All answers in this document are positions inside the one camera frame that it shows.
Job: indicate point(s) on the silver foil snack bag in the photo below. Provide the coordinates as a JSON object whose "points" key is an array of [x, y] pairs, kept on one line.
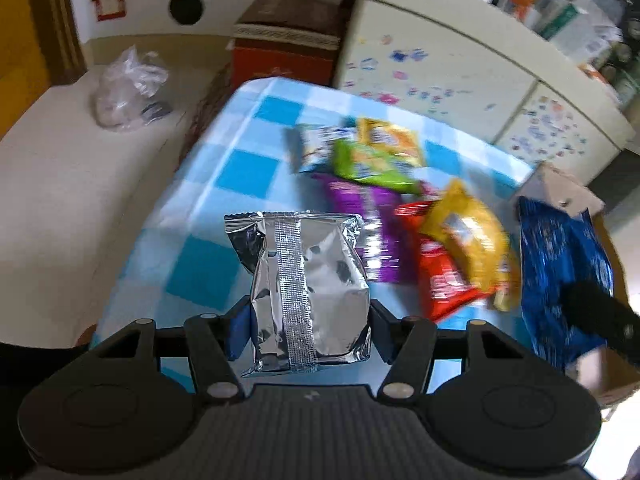
{"points": [[310, 297]]}

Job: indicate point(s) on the red brown gift box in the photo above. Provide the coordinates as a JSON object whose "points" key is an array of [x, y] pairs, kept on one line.
{"points": [[296, 39]]}

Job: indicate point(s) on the clear plastic bag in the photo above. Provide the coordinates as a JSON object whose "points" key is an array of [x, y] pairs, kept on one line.
{"points": [[126, 96]]}

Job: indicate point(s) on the red house wall switch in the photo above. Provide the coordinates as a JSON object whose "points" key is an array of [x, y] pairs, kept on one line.
{"points": [[107, 10]]}

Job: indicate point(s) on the white America snack bag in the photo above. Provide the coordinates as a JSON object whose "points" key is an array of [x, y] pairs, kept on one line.
{"points": [[311, 146]]}

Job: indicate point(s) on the wooden door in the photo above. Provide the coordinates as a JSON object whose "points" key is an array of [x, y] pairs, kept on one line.
{"points": [[39, 49]]}

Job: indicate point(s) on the yellow waffle snack bag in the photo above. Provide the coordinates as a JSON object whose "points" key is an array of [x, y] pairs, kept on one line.
{"points": [[474, 237]]}

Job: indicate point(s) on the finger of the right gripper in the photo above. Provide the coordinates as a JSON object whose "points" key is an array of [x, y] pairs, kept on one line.
{"points": [[591, 309]]}

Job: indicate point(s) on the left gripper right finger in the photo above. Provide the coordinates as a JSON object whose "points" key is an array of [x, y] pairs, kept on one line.
{"points": [[407, 345]]}

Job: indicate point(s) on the cream sticker cabinet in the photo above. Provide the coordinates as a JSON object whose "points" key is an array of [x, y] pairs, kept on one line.
{"points": [[467, 64]]}

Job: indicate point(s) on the purple snack bag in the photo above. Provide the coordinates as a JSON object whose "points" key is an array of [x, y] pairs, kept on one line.
{"points": [[382, 243]]}

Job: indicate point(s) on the small yellow snack bag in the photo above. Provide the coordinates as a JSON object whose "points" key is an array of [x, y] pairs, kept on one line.
{"points": [[392, 139]]}

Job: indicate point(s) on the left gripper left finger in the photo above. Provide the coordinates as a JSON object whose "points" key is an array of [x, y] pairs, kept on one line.
{"points": [[214, 341]]}

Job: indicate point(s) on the dark blue snack bag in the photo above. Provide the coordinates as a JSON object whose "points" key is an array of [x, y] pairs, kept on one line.
{"points": [[557, 249]]}

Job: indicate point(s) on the cardboard box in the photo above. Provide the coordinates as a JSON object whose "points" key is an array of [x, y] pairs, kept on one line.
{"points": [[607, 375]]}

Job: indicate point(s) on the red snack bag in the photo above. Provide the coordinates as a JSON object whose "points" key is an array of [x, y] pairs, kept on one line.
{"points": [[442, 288]]}

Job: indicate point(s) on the green snack bag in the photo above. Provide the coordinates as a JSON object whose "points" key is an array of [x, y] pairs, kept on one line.
{"points": [[362, 164]]}

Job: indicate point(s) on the blue checkered tablecloth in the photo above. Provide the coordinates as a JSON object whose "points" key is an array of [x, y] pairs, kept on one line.
{"points": [[183, 264]]}

